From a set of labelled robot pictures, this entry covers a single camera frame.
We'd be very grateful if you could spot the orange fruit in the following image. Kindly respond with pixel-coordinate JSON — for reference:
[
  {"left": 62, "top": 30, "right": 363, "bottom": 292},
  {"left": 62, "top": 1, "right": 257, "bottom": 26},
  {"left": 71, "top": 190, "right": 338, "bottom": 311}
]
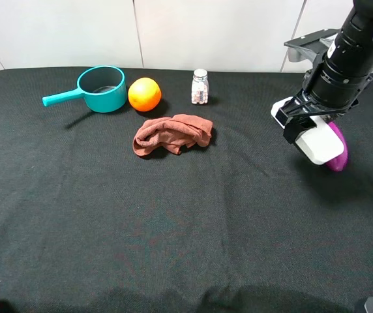
[{"left": 128, "top": 78, "right": 162, "bottom": 112}]

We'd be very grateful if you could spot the glass jar of candies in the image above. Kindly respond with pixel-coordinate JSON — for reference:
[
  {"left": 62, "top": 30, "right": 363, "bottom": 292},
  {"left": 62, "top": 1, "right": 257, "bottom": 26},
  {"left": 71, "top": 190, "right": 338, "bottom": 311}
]
[{"left": 191, "top": 68, "right": 209, "bottom": 105}]

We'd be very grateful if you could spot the brown crumpled cloth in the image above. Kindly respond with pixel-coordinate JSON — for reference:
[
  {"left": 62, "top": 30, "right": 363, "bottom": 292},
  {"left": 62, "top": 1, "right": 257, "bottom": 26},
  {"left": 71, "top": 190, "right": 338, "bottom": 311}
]
[{"left": 132, "top": 114, "right": 213, "bottom": 157}]

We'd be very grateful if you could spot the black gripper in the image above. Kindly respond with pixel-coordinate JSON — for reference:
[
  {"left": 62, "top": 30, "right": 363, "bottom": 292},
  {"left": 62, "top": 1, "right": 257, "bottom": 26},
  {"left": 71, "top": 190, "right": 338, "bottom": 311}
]
[{"left": 275, "top": 31, "right": 373, "bottom": 143}]

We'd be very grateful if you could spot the white rectangular box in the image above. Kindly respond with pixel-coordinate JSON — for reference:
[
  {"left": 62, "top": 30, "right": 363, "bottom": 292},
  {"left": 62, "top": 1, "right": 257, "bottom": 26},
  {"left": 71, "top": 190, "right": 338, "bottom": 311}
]
[{"left": 270, "top": 97, "right": 346, "bottom": 166}]

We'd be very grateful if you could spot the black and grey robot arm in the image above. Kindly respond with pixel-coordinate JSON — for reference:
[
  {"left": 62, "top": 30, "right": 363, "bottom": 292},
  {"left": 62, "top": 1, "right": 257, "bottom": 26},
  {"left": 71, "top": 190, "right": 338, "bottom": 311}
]
[{"left": 275, "top": 1, "right": 373, "bottom": 143}]

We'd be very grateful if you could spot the purple toy eggplant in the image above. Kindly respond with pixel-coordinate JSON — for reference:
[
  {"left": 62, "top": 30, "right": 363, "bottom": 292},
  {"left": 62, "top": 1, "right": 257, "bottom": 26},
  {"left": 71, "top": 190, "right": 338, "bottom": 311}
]
[{"left": 326, "top": 122, "right": 348, "bottom": 172}]

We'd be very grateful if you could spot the teal saucepan with handle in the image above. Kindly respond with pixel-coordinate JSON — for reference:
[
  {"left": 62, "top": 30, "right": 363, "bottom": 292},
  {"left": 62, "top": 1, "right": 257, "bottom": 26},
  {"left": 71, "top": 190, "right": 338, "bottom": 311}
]
[{"left": 42, "top": 66, "right": 128, "bottom": 113}]

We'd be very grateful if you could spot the black table cloth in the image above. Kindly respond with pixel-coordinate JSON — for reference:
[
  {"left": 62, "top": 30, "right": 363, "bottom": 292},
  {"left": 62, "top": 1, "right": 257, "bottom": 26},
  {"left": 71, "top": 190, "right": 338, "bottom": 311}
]
[{"left": 0, "top": 68, "right": 373, "bottom": 312}]

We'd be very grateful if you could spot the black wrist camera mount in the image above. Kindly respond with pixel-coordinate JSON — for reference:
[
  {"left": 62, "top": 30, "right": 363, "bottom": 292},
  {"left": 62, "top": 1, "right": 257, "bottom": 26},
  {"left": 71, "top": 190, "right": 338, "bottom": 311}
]
[{"left": 284, "top": 29, "right": 339, "bottom": 63}]

